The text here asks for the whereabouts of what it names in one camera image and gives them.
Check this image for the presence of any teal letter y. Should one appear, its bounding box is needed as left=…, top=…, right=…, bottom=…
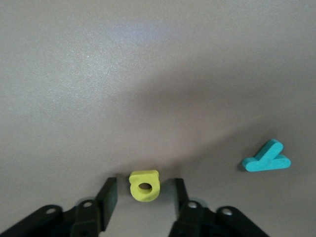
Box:
left=241, top=139, right=291, bottom=173

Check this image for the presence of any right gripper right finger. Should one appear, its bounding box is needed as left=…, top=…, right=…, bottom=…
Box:
left=170, top=178, right=210, bottom=237

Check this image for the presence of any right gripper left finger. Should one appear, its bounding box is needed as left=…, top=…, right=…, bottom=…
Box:
left=71, top=177, right=119, bottom=237

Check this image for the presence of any yellow letter a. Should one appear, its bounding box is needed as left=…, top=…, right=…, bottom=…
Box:
left=129, top=169, right=160, bottom=202

